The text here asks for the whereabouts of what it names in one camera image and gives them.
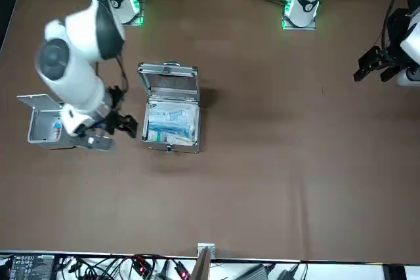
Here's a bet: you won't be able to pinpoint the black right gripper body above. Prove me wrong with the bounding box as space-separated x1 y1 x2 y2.
96 96 124 136

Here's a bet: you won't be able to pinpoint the black box adapter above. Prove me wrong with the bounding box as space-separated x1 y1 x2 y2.
381 264 407 280

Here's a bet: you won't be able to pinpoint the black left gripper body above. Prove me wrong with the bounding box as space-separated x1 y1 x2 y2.
376 41 411 73

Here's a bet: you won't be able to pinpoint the aluminium post with bracket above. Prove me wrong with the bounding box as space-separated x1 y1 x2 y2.
191 242 217 280

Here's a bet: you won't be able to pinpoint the black labelled power adapter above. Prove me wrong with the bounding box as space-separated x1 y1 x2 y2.
5 253 56 280

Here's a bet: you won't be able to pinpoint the small black power adapter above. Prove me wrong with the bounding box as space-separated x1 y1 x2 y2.
278 265 301 280

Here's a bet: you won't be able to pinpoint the black loose cable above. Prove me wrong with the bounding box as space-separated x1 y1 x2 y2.
55 253 132 280

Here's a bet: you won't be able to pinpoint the white gauze packet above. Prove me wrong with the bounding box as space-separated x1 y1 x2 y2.
146 134 199 147

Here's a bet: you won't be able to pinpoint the grey power adapter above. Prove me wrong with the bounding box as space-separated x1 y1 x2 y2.
240 262 276 280

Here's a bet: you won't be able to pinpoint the blue printed supply packet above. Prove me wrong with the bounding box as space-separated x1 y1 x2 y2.
147 102 200 140

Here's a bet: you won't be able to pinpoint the silver aluminium medical kit case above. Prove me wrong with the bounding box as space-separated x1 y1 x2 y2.
136 60 201 155

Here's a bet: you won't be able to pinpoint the black device with red light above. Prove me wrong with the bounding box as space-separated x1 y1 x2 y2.
173 261 192 280
130 255 154 277

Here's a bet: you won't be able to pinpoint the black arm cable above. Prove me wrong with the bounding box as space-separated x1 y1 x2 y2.
83 0 129 94
380 0 406 50

